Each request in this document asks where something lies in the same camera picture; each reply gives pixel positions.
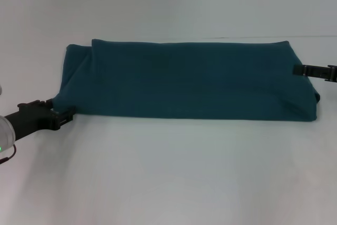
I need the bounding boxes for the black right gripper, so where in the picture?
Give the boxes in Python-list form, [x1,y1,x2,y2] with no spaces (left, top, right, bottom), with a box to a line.
[292,64,337,83]

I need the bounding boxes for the thin left gripper cable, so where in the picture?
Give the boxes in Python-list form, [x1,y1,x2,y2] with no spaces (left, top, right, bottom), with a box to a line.
[0,144,17,165]

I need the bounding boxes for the teal blue shirt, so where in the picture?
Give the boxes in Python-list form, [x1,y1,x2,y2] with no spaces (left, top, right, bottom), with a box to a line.
[54,38,321,124]

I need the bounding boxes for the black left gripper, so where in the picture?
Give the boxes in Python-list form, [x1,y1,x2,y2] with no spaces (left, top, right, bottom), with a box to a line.
[4,98,77,140]

